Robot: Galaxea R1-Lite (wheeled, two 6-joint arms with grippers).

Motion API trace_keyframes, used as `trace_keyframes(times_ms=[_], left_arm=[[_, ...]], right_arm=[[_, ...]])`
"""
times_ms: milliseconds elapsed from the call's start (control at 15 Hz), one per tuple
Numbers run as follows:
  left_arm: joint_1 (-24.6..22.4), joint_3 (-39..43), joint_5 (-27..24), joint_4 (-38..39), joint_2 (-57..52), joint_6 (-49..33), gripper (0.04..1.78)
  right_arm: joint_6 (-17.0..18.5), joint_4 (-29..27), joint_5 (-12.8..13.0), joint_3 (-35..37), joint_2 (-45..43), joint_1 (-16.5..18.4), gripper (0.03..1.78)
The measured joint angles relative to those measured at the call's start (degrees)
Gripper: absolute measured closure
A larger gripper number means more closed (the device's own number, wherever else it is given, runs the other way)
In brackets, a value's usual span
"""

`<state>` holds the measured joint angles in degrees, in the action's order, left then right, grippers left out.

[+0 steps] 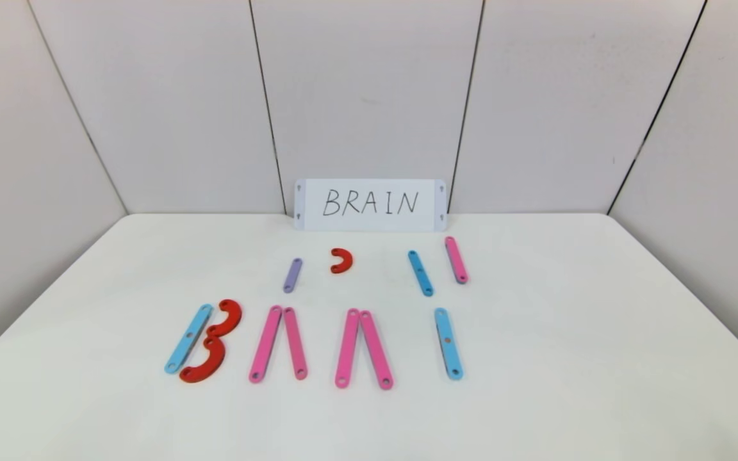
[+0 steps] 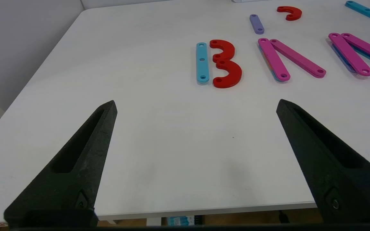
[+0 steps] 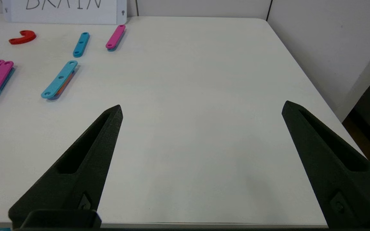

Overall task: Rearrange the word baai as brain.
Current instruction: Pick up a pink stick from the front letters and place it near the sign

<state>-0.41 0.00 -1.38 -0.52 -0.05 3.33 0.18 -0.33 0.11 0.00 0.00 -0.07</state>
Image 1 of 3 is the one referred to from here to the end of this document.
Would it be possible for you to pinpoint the white sign card BRAIN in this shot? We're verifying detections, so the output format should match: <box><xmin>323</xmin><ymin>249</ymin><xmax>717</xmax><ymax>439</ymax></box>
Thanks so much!
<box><xmin>294</xmin><ymin>179</ymin><xmax>448</xmax><ymax>232</ymax></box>

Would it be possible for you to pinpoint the blue flat bar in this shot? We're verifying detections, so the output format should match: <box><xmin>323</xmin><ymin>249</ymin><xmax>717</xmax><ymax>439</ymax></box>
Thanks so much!
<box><xmin>407</xmin><ymin>250</ymin><xmax>434</xmax><ymax>297</ymax></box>
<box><xmin>434</xmin><ymin>308</ymin><xmax>464</xmax><ymax>381</ymax></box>
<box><xmin>164</xmin><ymin>304</ymin><xmax>214</xmax><ymax>375</ymax></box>

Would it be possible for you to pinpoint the pink bar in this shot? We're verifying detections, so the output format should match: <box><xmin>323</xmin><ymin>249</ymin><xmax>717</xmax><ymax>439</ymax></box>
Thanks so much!
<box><xmin>249</xmin><ymin>305</ymin><xmax>283</xmax><ymax>384</ymax></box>
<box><xmin>445</xmin><ymin>236</ymin><xmax>470</xmax><ymax>284</ymax></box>
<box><xmin>335</xmin><ymin>309</ymin><xmax>361</xmax><ymax>389</ymax></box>
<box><xmin>283</xmin><ymin>307</ymin><xmax>309</xmax><ymax>381</ymax></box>
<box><xmin>359</xmin><ymin>310</ymin><xmax>394</xmax><ymax>391</ymax></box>

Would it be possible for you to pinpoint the short purple flat bar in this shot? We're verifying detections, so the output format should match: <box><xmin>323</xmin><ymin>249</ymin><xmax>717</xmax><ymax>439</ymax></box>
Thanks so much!
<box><xmin>283</xmin><ymin>258</ymin><xmax>304</xmax><ymax>294</ymax></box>

